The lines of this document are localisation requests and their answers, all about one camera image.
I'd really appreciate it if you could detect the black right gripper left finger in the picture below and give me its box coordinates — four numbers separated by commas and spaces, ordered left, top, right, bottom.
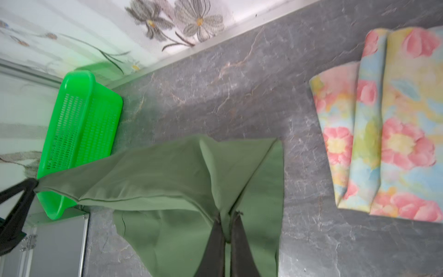
195, 215, 226, 277

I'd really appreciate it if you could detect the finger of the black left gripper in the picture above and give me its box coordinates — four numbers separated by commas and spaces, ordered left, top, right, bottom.
1, 178, 39, 256

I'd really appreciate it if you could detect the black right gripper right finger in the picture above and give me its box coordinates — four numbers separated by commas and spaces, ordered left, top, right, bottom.
230, 211, 260, 277

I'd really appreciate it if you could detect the dark green skirt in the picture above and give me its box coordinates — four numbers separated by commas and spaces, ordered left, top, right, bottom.
36, 135, 284, 277

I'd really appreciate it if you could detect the floral pastel skirt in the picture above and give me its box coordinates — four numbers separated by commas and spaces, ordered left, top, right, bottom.
309, 27, 443, 223

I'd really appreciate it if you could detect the silver metal case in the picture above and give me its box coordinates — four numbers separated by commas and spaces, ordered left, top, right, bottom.
1, 209, 90, 277

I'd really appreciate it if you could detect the green plastic basket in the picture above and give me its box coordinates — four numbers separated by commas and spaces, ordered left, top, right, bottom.
36, 70, 124, 221

